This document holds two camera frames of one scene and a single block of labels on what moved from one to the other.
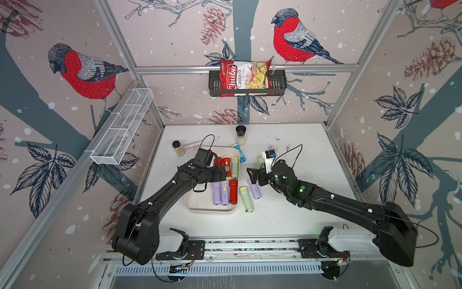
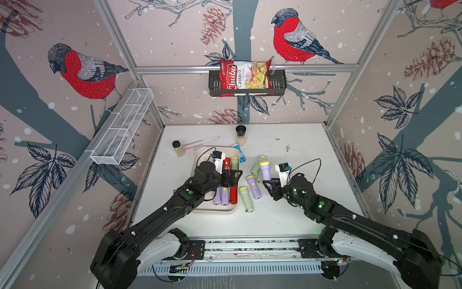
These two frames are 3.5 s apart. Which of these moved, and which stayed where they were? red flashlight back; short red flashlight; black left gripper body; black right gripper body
Moved: black left gripper body; black right gripper body
Stayed: red flashlight back; short red flashlight
